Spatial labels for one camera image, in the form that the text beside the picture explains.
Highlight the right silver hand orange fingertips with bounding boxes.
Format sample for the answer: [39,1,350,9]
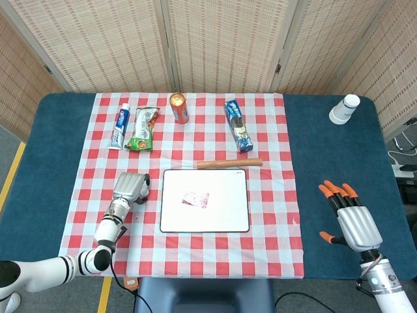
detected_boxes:
[318,179,384,254]

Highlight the left silver hand black fingers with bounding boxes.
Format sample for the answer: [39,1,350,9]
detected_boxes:
[112,171,152,206]

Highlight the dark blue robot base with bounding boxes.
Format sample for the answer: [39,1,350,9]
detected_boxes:
[134,276,276,313]

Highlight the green snack bag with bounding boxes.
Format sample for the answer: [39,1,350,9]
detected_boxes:
[124,106,162,153]

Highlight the blue white toothpaste tube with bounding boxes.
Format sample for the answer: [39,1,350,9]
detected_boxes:
[108,102,131,151]

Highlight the white power strip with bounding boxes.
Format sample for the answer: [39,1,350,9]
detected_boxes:
[390,164,417,179]

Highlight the dark blue table cover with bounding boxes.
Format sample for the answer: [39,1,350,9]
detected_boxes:
[0,92,417,282]

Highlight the orange drink can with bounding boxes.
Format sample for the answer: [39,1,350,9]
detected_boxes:
[169,93,191,125]

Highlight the red white checkered tablecloth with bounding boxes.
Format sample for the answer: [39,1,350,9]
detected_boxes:
[57,92,306,280]

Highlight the small orange box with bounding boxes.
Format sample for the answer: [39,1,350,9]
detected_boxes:
[122,276,141,291]

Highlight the wooden rolling pin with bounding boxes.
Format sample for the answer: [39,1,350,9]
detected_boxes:
[196,158,264,170]

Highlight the white paper cup stack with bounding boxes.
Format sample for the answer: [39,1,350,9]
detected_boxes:
[328,94,361,125]

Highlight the blue cookie package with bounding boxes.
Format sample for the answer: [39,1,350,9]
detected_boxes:
[223,100,255,155]

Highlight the woven bamboo folding screen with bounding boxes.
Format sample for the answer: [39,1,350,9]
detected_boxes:
[0,0,417,142]

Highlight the black floor cable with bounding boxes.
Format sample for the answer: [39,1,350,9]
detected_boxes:
[275,291,328,313]

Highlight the white rectangular board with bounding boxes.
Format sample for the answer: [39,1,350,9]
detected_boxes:
[159,168,251,234]

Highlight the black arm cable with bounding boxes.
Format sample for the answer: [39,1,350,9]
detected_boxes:
[109,257,154,313]

